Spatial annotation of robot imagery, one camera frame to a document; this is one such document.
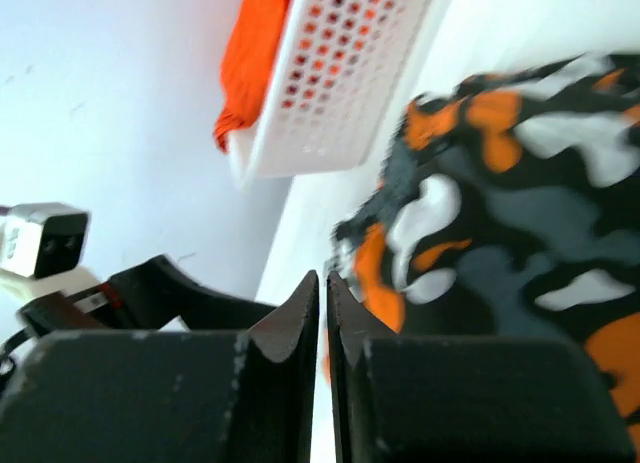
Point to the camouflage orange black shorts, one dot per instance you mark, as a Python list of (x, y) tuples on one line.
[(511, 207)]

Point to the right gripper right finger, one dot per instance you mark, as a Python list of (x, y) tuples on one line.
[(463, 398)]

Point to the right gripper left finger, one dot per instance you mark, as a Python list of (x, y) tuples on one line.
[(106, 395)]

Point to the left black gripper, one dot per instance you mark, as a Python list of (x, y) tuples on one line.
[(153, 293)]

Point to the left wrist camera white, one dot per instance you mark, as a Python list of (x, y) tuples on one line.
[(41, 250)]

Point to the white plastic basket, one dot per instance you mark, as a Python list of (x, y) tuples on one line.
[(340, 68)]

